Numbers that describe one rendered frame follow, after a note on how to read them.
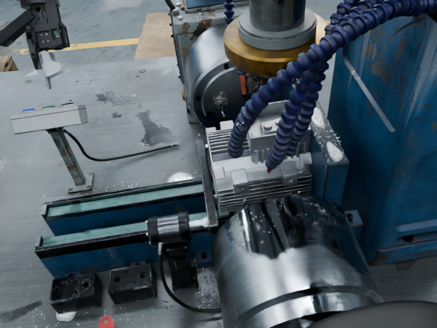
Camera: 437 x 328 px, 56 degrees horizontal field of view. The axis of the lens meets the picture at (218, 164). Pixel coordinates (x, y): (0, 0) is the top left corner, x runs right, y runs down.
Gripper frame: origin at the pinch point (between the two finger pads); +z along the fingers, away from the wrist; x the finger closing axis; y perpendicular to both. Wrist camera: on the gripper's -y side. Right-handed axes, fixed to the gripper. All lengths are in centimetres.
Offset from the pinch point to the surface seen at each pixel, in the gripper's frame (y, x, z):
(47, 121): -0.2, -3.5, 9.1
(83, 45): -47, 252, -44
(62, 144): 0.2, 2.8, 15.7
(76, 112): 7.2, -3.5, 7.9
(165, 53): 22, 197, -22
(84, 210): 6.0, -10.2, 31.4
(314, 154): 58, -30, 23
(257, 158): 47, -27, 22
